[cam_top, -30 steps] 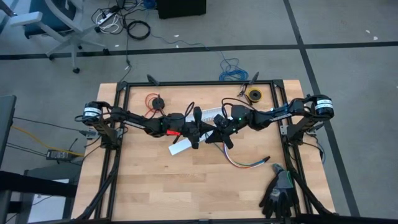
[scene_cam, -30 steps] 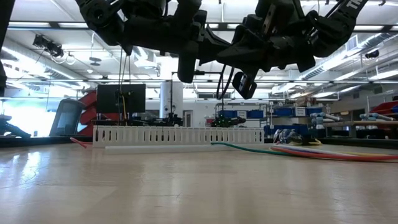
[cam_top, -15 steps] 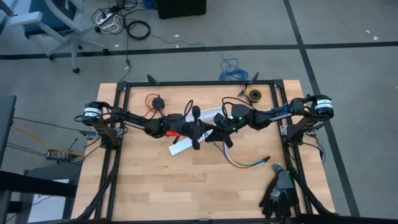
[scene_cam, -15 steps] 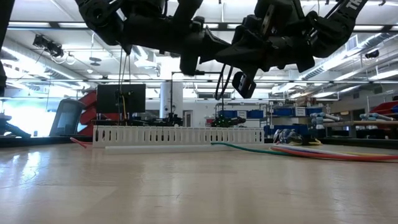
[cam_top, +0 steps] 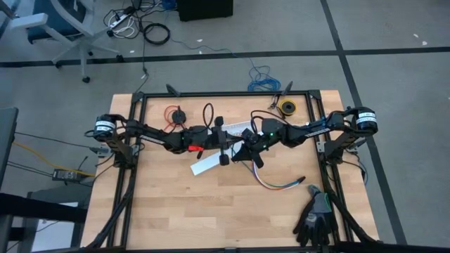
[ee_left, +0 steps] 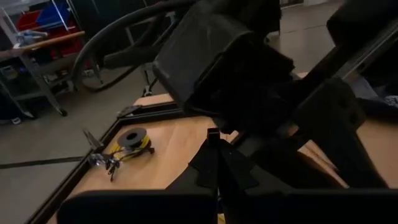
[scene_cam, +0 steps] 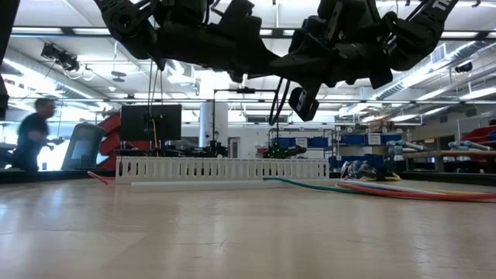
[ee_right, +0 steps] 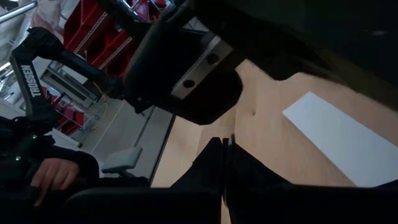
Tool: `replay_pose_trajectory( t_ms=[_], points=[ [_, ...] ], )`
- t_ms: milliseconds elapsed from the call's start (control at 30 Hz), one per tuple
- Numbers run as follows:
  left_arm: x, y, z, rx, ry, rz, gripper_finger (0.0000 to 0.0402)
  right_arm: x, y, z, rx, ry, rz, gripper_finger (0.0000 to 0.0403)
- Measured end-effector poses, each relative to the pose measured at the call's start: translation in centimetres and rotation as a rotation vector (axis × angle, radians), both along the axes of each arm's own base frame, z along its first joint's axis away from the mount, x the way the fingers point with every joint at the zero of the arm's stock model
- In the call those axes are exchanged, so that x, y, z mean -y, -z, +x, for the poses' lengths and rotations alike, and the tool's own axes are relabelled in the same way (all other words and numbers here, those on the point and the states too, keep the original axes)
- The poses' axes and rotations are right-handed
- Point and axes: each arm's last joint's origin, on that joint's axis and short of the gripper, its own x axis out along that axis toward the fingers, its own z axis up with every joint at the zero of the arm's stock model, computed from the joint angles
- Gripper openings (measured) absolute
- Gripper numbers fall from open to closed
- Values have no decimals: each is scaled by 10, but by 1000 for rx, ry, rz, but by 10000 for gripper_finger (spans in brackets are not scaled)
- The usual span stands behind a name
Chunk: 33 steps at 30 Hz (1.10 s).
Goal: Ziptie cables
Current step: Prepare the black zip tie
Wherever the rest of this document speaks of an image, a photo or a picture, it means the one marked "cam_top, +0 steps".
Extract white duct cover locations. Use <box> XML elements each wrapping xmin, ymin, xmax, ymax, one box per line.
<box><xmin>190</xmin><ymin>142</ymin><xmax>243</xmax><ymax>176</ymax></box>

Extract black hanging cable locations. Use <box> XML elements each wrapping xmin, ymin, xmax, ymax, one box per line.
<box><xmin>135</xmin><ymin>19</ymin><xmax>150</xmax><ymax>94</ymax></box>

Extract black aluminium frame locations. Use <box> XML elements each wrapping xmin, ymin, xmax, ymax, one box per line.
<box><xmin>79</xmin><ymin>89</ymin><xmax>386</xmax><ymax>253</ymax></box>

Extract yellow wire spool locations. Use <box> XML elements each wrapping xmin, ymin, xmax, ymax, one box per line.
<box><xmin>278</xmin><ymin>98</ymin><xmax>298</xmax><ymax>117</ymax></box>

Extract black equipment box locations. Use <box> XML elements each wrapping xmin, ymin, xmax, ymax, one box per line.
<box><xmin>176</xmin><ymin>0</ymin><xmax>235</xmax><ymax>22</ymax></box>

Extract black spool red wire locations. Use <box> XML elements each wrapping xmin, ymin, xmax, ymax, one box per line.
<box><xmin>162</xmin><ymin>104</ymin><xmax>186</xmax><ymax>134</ymax></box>

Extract office chair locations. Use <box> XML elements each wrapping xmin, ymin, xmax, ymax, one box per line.
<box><xmin>9</xmin><ymin>0</ymin><xmax>124</xmax><ymax>84</ymax></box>

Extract white power strip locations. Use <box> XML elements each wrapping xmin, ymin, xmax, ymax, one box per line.
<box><xmin>108</xmin><ymin>6</ymin><xmax>137</xmax><ymax>30</ymax></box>

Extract black grey work glove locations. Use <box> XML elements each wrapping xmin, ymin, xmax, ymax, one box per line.
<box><xmin>292</xmin><ymin>209</ymin><xmax>328</xmax><ymax>248</ymax></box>
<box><xmin>307</xmin><ymin>183</ymin><xmax>340</xmax><ymax>247</ymax></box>

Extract dark pliers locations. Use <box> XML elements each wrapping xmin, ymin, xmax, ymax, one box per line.
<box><xmin>267</xmin><ymin>93</ymin><xmax>283</xmax><ymax>111</ymax></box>

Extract black frame clamp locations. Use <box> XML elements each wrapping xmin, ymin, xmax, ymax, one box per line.
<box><xmin>165</xmin><ymin>83</ymin><xmax>181</xmax><ymax>98</ymax></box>
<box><xmin>280</xmin><ymin>80</ymin><xmax>294</xmax><ymax>97</ymax></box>

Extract white slotted cable duct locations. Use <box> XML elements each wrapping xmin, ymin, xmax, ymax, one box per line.
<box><xmin>223</xmin><ymin>120</ymin><xmax>264</xmax><ymax>141</ymax></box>

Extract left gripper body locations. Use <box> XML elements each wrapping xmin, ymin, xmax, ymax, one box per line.
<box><xmin>189</xmin><ymin>135</ymin><xmax>217</xmax><ymax>153</ymax></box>

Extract blue coiled cable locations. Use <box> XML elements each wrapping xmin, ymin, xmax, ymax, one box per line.
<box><xmin>170</xmin><ymin>37</ymin><xmax>283</xmax><ymax>93</ymax></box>

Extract black sleeved cable bundle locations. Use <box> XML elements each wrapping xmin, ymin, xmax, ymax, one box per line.
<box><xmin>84</xmin><ymin>168</ymin><xmax>136</xmax><ymax>251</ymax></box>
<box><xmin>325</xmin><ymin>168</ymin><xmax>384</xmax><ymax>245</ymax></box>

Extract white coiled cable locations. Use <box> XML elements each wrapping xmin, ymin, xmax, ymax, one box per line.
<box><xmin>111</xmin><ymin>15</ymin><xmax>137</xmax><ymax>39</ymax></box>

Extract black power adapter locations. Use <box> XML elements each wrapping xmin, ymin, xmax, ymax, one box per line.
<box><xmin>51</xmin><ymin>168</ymin><xmax>81</xmax><ymax>183</ymax></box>

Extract black coiled cable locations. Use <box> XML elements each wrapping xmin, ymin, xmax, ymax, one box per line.
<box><xmin>143</xmin><ymin>22</ymin><xmax>172</xmax><ymax>46</ymax></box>

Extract black bench beam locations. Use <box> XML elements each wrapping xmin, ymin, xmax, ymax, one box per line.
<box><xmin>0</xmin><ymin>192</ymin><xmax>89</xmax><ymax>224</ymax></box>

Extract yellow floor cable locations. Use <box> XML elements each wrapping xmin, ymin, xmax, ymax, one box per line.
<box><xmin>13</xmin><ymin>141</ymin><xmax>96</xmax><ymax>178</ymax></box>

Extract white cable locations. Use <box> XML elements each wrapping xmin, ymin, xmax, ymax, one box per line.
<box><xmin>111</xmin><ymin>15</ymin><xmax>137</xmax><ymax>39</ymax></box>
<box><xmin>253</xmin><ymin>163</ymin><xmax>306</xmax><ymax>191</ymax></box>

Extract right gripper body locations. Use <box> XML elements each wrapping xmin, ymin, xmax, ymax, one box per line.
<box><xmin>255</xmin><ymin>131</ymin><xmax>291</xmax><ymax>153</ymax></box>

